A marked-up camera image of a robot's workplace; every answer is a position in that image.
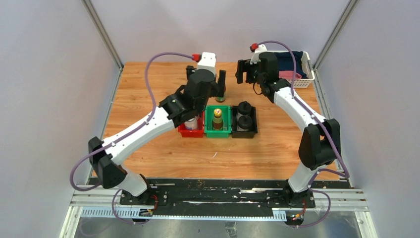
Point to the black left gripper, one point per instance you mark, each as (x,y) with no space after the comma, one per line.
(217,89)

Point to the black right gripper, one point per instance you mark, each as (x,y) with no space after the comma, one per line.
(245,66)

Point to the sauce bottle yellow cap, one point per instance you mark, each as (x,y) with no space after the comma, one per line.
(221,99)
(217,120)

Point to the black cap shaker bottle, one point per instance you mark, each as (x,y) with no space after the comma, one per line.
(244,109)

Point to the silver lid jar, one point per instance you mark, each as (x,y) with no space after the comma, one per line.
(191,124)

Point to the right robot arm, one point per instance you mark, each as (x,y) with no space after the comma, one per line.
(320,142)

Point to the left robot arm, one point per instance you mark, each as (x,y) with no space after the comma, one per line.
(107,155)

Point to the pink cloth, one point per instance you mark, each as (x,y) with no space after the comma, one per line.
(292,75)

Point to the navy blue cloth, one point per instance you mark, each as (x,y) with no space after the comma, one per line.
(285,62)

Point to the green plastic bin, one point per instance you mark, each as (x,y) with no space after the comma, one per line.
(225,131)

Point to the red plastic bin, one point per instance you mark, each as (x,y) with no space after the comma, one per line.
(193,133)

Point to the white plastic basket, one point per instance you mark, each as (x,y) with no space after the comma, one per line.
(304,70)

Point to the black plastic bin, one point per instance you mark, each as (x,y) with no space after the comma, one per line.
(252,131)

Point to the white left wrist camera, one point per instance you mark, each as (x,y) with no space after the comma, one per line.
(208,62)

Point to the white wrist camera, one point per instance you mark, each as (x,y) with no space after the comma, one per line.
(257,50)
(208,62)

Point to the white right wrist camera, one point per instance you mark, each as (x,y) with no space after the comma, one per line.
(257,50)

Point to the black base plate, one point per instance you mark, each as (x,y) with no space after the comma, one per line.
(215,197)

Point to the aluminium frame rail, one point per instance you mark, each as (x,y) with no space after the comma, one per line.
(340,211)

